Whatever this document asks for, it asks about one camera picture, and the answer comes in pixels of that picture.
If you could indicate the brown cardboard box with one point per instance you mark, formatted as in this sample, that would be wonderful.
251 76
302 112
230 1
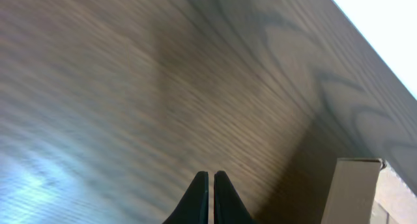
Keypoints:
368 191

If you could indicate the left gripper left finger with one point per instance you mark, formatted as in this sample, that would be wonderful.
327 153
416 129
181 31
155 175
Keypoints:
193 208

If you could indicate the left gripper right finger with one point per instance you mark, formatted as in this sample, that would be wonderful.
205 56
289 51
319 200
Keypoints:
228 207

